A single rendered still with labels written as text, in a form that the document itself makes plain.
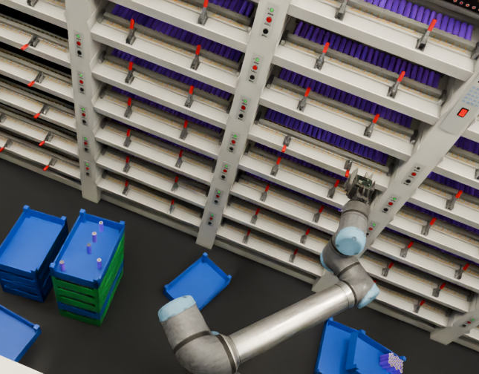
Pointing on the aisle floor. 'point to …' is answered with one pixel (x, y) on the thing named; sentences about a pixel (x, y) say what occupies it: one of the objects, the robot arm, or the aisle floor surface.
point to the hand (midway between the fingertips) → (360, 174)
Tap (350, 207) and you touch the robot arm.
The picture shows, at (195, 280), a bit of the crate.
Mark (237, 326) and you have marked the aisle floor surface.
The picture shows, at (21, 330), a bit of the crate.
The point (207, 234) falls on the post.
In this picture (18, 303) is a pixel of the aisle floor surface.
